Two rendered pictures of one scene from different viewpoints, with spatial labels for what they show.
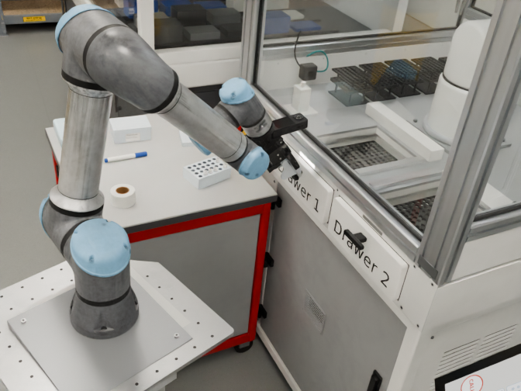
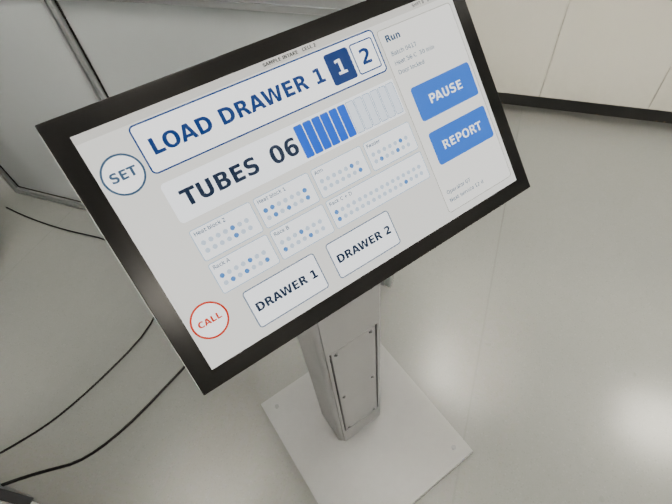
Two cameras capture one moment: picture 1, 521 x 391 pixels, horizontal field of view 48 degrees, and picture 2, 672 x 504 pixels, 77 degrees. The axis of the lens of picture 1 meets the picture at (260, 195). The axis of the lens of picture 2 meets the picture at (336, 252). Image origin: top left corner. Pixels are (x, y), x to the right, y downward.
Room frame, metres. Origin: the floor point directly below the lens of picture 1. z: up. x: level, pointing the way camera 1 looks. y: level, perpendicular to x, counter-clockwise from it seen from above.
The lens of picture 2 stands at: (0.65, -0.09, 1.40)
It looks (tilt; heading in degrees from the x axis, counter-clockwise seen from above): 51 degrees down; 233
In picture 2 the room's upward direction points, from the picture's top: 7 degrees counter-clockwise
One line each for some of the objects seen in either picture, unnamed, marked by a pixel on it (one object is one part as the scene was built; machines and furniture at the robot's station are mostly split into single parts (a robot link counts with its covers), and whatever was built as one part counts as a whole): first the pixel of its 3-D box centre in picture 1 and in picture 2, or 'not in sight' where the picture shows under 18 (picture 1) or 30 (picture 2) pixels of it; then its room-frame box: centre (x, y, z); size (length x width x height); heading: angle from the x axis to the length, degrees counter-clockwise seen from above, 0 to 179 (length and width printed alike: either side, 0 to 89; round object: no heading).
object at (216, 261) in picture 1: (156, 248); not in sight; (1.61, 0.35, 0.38); 0.62 x 0.58 x 0.76; 30
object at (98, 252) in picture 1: (100, 257); not in sight; (0.92, 0.32, 0.94); 0.13 x 0.12 x 0.14; 42
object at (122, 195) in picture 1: (122, 195); not in sight; (1.36, 0.39, 0.78); 0.07 x 0.07 x 0.04
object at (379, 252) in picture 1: (364, 246); not in sight; (1.13, -0.27, 0.87); 0.29 x 0.02 x 0.11; 30
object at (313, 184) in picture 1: (301, 179); not in sight; (1.41, -0.11, 0.87); 0.29 x 0.02 x 0.11; 30
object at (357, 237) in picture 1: (357, 238); not in sight; (1.12, -0.25, 0.91); 0.07 x 0.04 x 0.01; 30
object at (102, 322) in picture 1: (104, 297); not in sight; (0.92, 0.32, 0.82); 0.15 x 0.15 x 0.10
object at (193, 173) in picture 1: (207, 172); not in sight; (1.54, 0.17, 0.78); 0.12 x 0.08 x 0.04; 134
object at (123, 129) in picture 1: (130, 129); not in sight; (1.74, 0.47, 0.79); 0.13 x 0.09 x 0.05; 115
